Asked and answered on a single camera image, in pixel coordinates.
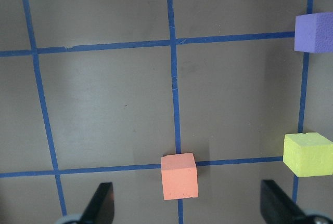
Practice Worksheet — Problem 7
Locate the yellow block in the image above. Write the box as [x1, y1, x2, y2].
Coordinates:
[283, 133, 332, 177]

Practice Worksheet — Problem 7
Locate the near orange block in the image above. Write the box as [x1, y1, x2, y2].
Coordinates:
[161, 153, 199, 201]

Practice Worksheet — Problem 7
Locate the right purple block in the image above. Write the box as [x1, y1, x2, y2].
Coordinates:
[294, 12, 332, 54]

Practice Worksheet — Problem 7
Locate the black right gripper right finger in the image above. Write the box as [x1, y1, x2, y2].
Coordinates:
[260, 180, 309, 224]

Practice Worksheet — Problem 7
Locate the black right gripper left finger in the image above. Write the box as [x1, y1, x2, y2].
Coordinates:
[78, 182, 115, 224]

